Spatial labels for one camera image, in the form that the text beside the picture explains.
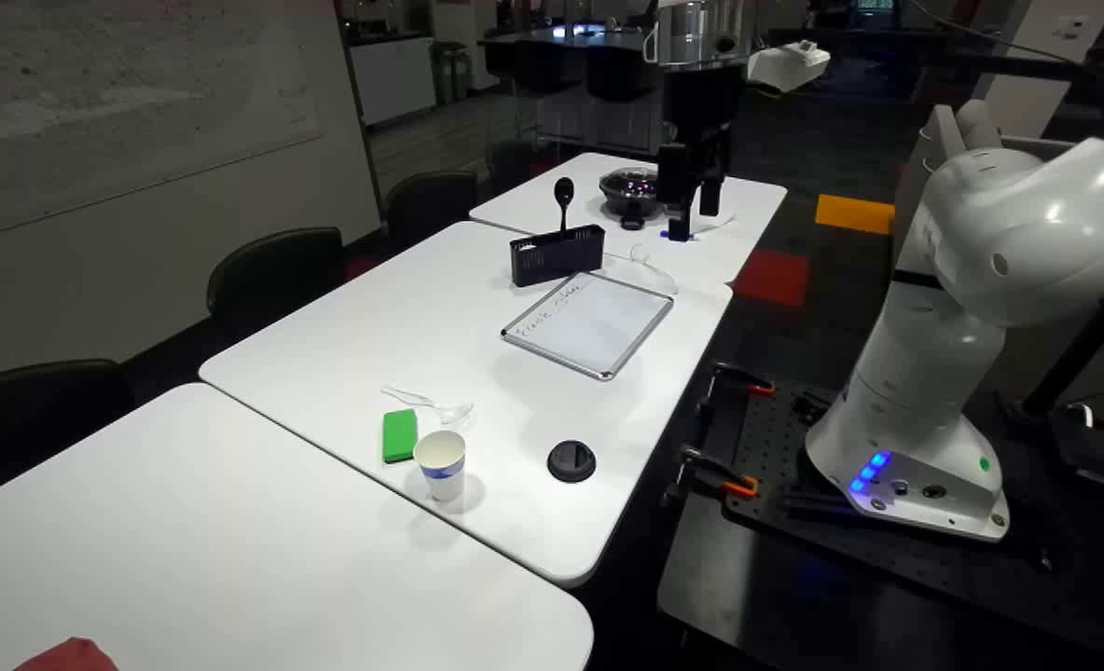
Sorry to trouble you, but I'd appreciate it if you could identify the black round table grommet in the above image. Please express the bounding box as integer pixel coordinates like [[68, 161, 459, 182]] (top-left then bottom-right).
[[543, 436, 602, 487]]

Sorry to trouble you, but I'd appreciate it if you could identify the red flat object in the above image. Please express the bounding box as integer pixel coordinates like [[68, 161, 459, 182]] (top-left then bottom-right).
[[10, 632, 123, 671]]

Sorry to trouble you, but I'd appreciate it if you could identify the black office chair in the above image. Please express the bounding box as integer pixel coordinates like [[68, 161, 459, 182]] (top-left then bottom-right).
[[0, 352, 134, 506], [201, 224, 349, 345], [381, 168, 483, 248]]

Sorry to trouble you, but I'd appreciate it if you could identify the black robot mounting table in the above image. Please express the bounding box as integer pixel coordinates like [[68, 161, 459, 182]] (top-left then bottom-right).
[[651, 366, 1104, 671]]

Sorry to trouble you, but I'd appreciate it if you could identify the black basket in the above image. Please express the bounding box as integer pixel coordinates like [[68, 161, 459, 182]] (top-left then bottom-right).
[[508, 221, 606, 289]]

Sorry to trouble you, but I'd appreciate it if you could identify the clear plastic spoon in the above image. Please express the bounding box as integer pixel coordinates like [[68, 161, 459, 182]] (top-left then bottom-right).
[[381, 378, 477, 429]]

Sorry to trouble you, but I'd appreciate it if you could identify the black stand pole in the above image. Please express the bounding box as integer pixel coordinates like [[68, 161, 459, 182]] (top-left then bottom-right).
[[1017, 260, 1104, 421]]

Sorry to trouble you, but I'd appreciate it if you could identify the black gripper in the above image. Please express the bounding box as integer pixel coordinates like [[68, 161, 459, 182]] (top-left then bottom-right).
[[651, 59, 746, 247]]

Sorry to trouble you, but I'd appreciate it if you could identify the large wall whiteboard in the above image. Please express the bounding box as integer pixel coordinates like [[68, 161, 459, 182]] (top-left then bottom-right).
[[0, 0, 328, 247]]

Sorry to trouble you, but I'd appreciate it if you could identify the silver-framed small whiteboard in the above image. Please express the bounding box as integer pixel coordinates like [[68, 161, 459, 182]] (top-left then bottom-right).
[[495, 269, 679, 382]]

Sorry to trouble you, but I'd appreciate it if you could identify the orange-handled black clamp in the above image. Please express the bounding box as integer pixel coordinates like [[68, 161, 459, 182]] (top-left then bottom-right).
[[661, 444, 764, 511], [694, 357, 781, 421]]

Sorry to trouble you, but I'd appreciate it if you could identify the white paper cup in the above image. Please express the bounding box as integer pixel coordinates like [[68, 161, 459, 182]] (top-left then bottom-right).
[[411, 429, 473, 506]]

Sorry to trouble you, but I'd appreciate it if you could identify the white background object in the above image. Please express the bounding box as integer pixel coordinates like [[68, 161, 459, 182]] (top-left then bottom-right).
[[743, 37, 834, 96]]

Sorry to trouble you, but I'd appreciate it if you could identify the shiny round bowl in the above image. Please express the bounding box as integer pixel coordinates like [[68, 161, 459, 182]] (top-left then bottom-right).
[[595, 163, 666, 236]]

